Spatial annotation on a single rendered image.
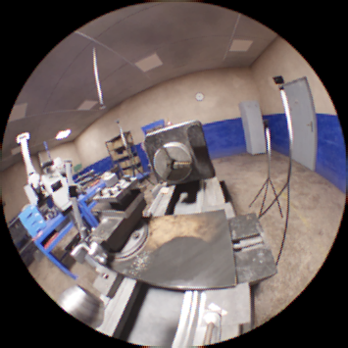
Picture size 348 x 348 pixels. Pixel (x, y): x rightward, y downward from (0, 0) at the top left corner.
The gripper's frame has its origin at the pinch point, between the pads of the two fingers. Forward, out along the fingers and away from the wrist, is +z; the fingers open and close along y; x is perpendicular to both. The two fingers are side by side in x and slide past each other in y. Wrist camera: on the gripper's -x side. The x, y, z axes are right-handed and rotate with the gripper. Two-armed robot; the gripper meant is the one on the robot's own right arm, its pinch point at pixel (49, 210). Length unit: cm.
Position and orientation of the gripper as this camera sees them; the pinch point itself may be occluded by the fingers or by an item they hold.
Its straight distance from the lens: 79.7
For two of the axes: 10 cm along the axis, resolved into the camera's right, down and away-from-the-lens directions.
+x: -6.6, 5.9, 4.6
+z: 7.1, 7.0, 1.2
